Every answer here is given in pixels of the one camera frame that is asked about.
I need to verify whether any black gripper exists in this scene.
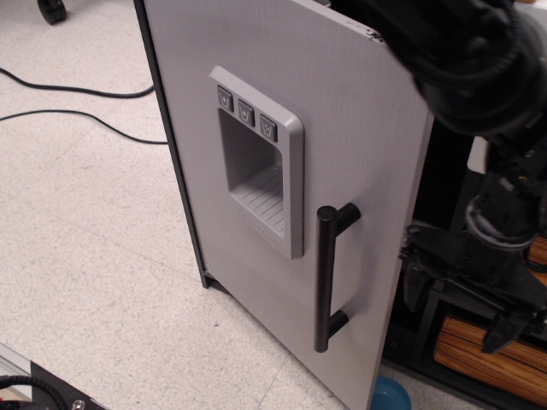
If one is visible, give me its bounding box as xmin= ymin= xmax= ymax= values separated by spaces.
xmin=400 ymin=225 xmax=546 ymax=354

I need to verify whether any black bar door handle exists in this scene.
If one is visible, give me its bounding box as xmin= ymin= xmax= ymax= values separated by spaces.
xmin=314 ymin=202 xmax=361 ymax=354

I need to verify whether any grey toy fridge door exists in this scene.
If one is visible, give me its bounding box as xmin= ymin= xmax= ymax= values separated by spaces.
xmin=135 ymin=1 xmax=432 ymax=409

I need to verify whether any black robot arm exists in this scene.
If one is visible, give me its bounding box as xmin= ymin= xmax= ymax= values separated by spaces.
xmin=347 ymin=1 xmax=546 ymax=354

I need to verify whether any dark shelf unit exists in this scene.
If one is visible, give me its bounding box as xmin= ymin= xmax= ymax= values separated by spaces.
xmin=384 ymin=171 xmax=546 ymax=409

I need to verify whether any blue plastic bowl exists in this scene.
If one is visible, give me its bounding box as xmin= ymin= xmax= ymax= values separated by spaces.
xmin=370 ymin=376 xmax=413 ymax=410

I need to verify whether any white counter top block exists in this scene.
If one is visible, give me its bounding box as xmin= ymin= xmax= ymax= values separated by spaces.
xmin=467 ymin=137 xmax=488 ymax=174

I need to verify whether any grey water dispenser panel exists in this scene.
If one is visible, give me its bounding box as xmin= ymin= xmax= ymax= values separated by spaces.
xmin=209 ymin=66 xmax=304 ymax=260

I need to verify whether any black caster wheel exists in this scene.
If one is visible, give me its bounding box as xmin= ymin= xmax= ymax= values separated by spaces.
xmin=37 ymin=0 xmax=68 ymax=25

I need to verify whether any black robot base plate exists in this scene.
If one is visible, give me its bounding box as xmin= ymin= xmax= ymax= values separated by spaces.
xmin=31 ymin=361 xmax=106 ymax=410

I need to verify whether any lower black floor cable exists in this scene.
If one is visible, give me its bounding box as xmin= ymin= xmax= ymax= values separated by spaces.
xmin=0 ymin=109 xmax=168 ymax=145

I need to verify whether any black floor cable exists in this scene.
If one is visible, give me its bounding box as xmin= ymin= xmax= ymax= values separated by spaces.
xmin=0 ymin=67 xmax=156 ymax=99
xmin=0 ymin=109 xmax=168 ymax=145

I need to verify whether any black braided cable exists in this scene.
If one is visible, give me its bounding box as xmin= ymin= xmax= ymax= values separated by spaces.
xmin=0 ymin=374 xmax=65 ymax=410

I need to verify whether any upper black floor cable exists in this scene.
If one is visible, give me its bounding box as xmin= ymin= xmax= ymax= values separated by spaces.
xmin=0 ymin=67 xmax=156 ymax=99

